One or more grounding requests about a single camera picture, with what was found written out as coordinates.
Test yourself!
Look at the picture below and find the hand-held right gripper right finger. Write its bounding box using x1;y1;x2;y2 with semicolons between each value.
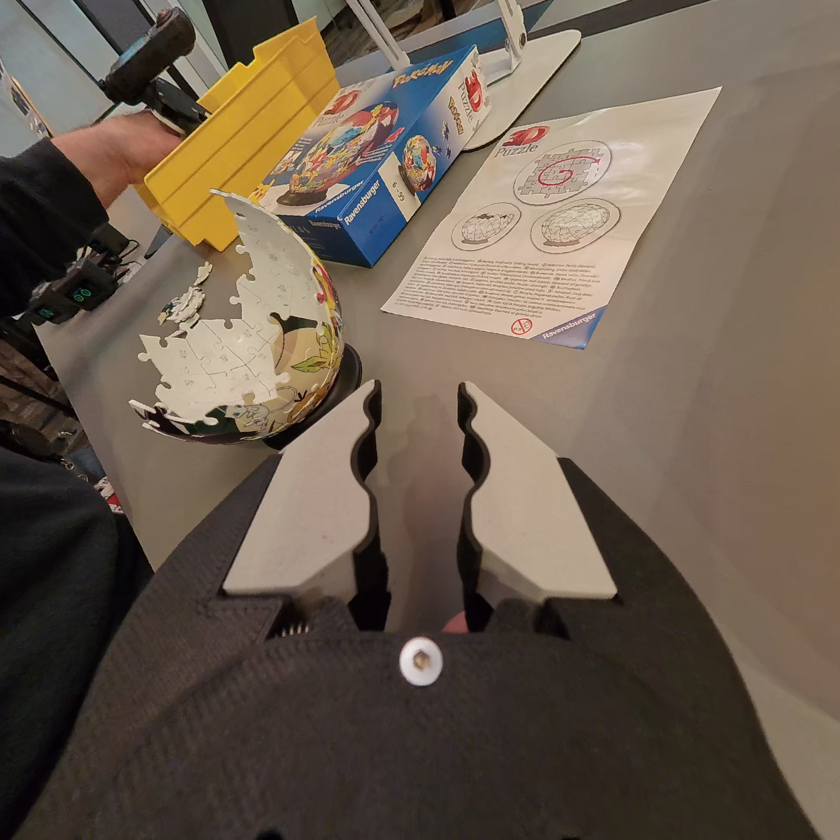
456;381;620;632

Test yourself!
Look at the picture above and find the yellow plastic bin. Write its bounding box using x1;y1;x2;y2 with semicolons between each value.
134;16;341;252

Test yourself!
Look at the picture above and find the white instruction sheet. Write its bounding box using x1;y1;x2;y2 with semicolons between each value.
381;87;723;350

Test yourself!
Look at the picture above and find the person's left hand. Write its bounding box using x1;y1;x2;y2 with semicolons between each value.
51;110;183;210

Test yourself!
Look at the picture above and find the person's left forearm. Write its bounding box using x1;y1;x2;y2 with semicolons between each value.
0;139;102;317

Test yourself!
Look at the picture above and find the black round ball stand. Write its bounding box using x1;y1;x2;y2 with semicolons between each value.
262;344;363;450

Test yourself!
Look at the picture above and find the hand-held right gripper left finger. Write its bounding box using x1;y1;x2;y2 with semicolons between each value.
222;379;395;632

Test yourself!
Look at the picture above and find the black box with green display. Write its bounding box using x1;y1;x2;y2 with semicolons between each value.
28;258;120;327

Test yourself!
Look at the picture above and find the person's torso in dark sweater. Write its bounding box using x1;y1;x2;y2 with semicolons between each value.
0;446;155;840

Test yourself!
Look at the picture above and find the black printed jigsaw piece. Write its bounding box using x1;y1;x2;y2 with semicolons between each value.
157;287;206;326

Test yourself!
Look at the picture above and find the colourful half-built puzzle ball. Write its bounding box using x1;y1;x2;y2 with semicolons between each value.
128;189;345;444

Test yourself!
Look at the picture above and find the blue puzzle box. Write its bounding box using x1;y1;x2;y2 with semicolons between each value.
252;45;492;269

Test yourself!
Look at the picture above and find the white metal stand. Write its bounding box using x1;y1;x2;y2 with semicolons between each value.
344;0;583;153

